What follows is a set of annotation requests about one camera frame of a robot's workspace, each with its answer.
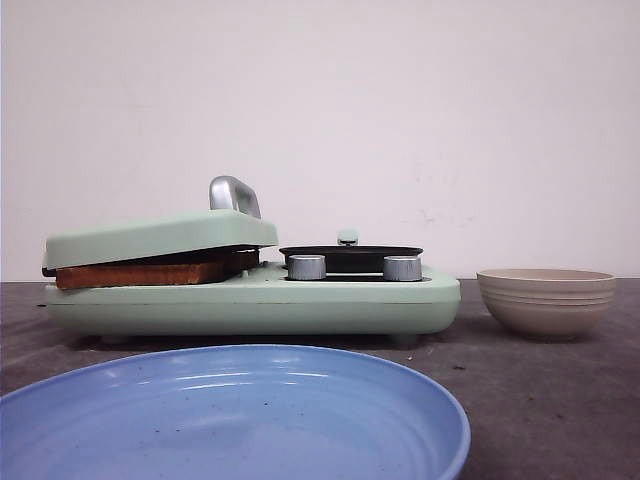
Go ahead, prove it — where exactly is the breakfast maker hinged lid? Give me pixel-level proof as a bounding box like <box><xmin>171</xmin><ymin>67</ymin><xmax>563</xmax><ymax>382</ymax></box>
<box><xmin>42</xmin><ymin>176</ymin><xmax>278</xmax><ymax>277</ymax></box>

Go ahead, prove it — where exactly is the left silver control knob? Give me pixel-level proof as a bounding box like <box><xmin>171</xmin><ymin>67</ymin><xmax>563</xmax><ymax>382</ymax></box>
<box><xmin>287</xmin><ymin>254</ymin><xmax>326</xmax><ymax>281</ymax></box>

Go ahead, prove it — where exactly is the white bread slice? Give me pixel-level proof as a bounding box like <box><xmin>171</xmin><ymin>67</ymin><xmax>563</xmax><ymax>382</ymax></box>
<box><xmin>56</xmin><ymin>262</ymin><xmax>226</xmax><ymax>290</ymax></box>
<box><xmin>224</xmin><ymin>250</ymin><xmax>260</xmax><ymax>271</ymax></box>

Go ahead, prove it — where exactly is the blue round plate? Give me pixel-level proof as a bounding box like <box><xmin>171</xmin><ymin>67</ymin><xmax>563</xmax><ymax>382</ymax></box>
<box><xmin>1</xmin><ymin>345</ymin><xmax>471</xmax><ymax>479</ymax></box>

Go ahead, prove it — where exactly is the mint green breakfast maker base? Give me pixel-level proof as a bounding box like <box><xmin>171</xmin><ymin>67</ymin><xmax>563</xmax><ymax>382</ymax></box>
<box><xmin>45</xmin><ymin>262</ymin><xmax>461</xmax><ymax>337</ymax></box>

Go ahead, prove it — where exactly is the beige ribbed bowl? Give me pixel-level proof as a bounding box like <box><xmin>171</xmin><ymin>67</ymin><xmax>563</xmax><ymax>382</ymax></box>
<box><xmin>477</xmin><ymin>268</ymin><xmax>616</xmax><ymax>339</ymax></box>

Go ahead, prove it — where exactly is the right silver control knob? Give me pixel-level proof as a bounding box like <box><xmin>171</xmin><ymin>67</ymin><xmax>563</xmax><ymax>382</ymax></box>
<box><xmin>383</xmin><ymin>255</ymin><xmax>423</xmax><ymax>282</ymax></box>

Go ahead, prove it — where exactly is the black round frying pan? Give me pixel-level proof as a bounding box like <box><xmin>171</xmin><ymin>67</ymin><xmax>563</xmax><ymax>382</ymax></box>
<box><xmin>279</xmin><ymin>234</ymin><xmax>423</xmax><ymax>273</ymax></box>

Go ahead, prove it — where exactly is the silver control knob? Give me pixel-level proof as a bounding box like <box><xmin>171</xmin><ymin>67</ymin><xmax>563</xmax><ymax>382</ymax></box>
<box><xmin>383</xmin><ymin>255</ymin><xmax>423</xmax><ymax>282</ymax></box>
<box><xmin>287</xmin><ymin>254</ymin><xmax>326</xmax><ymax>281</ymax></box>

